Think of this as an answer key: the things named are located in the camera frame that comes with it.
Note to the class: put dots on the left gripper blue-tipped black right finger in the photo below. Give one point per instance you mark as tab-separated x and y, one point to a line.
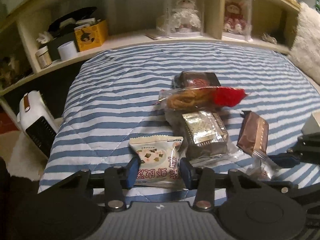
203	181

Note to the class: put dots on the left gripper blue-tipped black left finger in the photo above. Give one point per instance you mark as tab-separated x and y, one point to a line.
116	179

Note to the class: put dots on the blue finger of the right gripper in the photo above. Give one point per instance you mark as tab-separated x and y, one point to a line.
285	160

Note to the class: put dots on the white seaweed snack packet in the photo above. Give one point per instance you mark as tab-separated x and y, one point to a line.
159	160

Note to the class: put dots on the white shallow cardboard box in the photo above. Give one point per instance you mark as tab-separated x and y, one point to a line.
312	125

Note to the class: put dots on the small clear dark candy packet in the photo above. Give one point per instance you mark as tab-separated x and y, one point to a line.
262	168

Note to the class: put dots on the brown gold snack packet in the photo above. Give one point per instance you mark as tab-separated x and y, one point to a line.
253	137

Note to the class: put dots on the gold foil clear snack packet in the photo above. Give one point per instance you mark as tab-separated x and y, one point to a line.
205	137

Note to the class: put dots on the red-ended twisted snack packet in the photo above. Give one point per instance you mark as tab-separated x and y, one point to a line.
199	97

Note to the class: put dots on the blue white striped quilt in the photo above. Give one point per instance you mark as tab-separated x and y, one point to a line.
114	98

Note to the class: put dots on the fluffy cream pillow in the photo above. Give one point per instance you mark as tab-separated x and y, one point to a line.
304	52

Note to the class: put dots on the dark red-label snack packet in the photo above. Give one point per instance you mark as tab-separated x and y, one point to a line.
195	79

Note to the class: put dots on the white space heater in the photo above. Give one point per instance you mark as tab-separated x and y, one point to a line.
37	122

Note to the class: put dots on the small object on shelf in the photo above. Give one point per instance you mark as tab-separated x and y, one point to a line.
268	38

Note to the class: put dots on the white cylinder cup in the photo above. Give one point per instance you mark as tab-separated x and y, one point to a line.
67	51

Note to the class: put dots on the small labelled jar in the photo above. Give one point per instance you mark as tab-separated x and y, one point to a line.
43	57

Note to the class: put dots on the pink doll in case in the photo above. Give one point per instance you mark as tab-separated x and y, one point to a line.
238	20

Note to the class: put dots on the yellow cardboard box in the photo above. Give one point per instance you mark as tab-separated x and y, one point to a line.
92	37

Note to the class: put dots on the black bag on shelf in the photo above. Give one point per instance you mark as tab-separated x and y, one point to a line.
66	24

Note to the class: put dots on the wooden headboard shelf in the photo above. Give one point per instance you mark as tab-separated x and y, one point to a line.
132	22

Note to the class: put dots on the white doll in case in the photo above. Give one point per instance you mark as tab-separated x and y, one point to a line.
180	18

